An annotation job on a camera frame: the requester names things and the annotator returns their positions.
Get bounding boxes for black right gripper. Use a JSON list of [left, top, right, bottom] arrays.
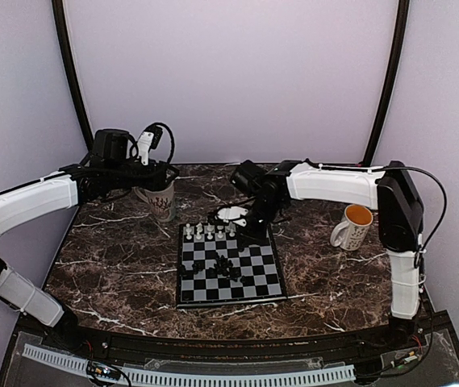
[[236, 196, 284, 248]]

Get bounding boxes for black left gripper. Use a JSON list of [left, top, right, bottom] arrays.
[[106, 158, 180, 192]]

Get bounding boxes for pile of black chess pieces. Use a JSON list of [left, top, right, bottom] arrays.
[[178, 253, 244, 281]]

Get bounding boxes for black grey chess board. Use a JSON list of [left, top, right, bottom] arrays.
[[176, 223, 287, 309]]

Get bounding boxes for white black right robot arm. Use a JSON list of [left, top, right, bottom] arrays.
[[207, 159, 430, 350]]

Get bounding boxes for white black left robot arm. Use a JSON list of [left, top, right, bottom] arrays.
[[0, 123, 178, 352]]

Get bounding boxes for cream floral mug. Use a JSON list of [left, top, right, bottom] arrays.
[[133, 182, 176, 223]]

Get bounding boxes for white mug orange interior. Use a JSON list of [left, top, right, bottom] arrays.
[[330, 204, 373, 252]]

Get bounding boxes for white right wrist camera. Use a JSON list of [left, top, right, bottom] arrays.
[[211, 206, 248, 227]]

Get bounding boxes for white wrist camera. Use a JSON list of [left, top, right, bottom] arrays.
[[137, 127, 163, 165], [211, 206, 248, 227]]

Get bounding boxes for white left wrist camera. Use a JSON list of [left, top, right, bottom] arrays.
[[137, 127, 163, 165]]

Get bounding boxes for black front rail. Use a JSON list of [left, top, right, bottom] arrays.
[[77, 327, 394, 361]]

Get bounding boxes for white slotted cable duct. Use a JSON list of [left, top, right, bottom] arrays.
[[22, 344, 356, 386]]

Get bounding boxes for black left frame post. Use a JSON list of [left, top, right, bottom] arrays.
[[51, 0, 94, 150]]

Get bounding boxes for black frame post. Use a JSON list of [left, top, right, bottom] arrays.
[[51, 0, 94, 150], [361, 0, 411, 166]]

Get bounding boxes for black right frame post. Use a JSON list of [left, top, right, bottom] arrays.
[[361, 0, 411, 166]]

